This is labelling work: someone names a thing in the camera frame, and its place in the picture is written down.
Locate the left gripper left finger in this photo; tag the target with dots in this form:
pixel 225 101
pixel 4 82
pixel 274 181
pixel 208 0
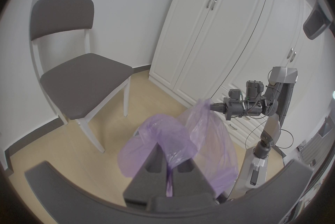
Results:
pixel 141 186

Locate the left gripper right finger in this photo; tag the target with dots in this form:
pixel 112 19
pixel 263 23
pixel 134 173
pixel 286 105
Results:
pixel 191 181

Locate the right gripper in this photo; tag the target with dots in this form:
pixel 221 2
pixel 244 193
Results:
pixel 236 109

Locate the white chair with grey cushions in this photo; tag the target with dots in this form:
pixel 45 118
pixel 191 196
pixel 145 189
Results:
pixel 83 78

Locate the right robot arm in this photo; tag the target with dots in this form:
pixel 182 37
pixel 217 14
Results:
pixel 272 126

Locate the white wardrobe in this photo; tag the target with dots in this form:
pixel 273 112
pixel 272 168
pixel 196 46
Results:
pixel 209 47

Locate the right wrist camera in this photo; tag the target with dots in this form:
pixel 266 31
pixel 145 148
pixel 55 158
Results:
pixel 234 93

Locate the purple plastic bag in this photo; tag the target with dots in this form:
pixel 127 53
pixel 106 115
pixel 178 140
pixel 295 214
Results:
pixel 170 133

